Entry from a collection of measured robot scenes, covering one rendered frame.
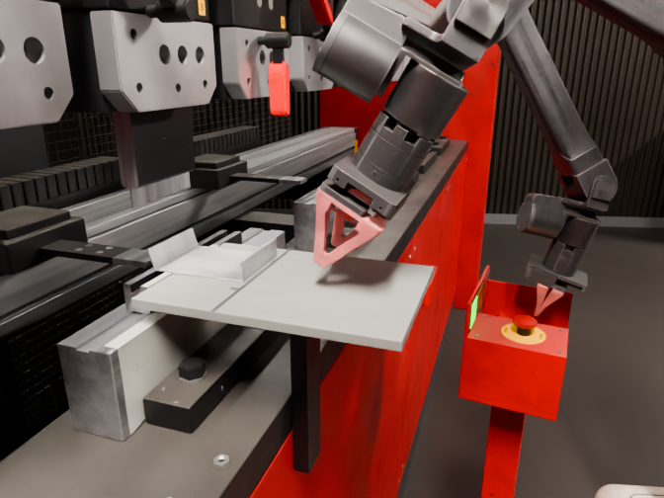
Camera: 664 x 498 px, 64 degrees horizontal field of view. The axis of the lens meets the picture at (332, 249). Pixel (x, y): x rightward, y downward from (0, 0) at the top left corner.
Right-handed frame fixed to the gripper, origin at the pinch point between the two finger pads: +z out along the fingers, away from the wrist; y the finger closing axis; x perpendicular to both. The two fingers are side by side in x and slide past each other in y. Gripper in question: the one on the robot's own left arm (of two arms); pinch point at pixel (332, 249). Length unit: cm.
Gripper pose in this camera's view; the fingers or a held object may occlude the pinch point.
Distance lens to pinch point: 53.6
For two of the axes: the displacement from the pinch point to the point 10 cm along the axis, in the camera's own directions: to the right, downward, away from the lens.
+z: -4.8, 7.7, 4.3
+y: -3.1, 3.1, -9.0
